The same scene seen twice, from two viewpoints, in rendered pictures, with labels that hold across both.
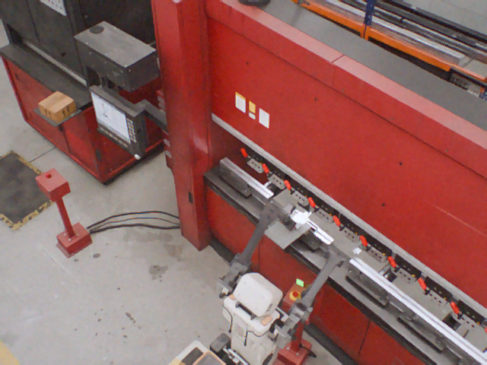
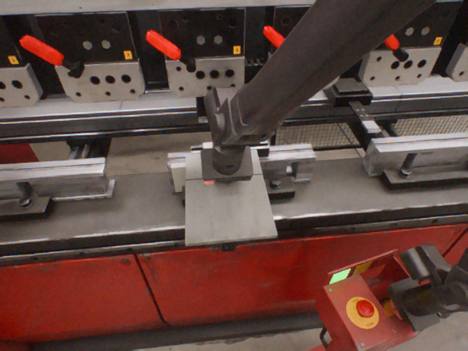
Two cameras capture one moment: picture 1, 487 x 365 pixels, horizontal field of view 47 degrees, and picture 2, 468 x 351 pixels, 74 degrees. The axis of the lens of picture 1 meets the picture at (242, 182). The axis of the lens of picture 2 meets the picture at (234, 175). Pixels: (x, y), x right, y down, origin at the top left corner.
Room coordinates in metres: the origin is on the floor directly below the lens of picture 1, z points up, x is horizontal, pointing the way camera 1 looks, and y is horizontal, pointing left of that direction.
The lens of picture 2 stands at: (2.00, 0.08, 1.51)
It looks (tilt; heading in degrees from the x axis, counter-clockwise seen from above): 45 degrees down; 307
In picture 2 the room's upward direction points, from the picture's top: straight up
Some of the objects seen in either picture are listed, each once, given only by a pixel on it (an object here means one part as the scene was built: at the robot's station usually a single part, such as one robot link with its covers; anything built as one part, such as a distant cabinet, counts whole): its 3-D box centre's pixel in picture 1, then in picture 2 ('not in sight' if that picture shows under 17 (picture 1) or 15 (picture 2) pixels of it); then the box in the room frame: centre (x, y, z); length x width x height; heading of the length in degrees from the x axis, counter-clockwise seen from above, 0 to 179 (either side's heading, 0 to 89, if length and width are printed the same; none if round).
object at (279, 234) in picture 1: (287, 230); (225, 191); (2.30, -0.29, 1.00); 0.26 x 0.18 x 0.01; 133
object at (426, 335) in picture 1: (421, 331); not in sight; (1.62, -1.04, 0.89); 0.30 x 0.05 x 0.03; 43
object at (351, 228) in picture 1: (352, 225); (397, 39); (2.12, -0.65, 1.26); 0.15 x 0.09 x 0.17; 43
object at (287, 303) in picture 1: (301, 300); (372, 306); (1.92, -0.38, 0.75); 0.20 x 0.16 x 0.18; 56
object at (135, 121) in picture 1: (121, 119); not in sight; (2.90, 0.81, 1.42); 0.45 x 0.12 x 0.36; 49
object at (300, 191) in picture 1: (303, 188); (204, 47); (2.41, -0.38, 1.26); 0.15 x 0.09 x 0.17; 43
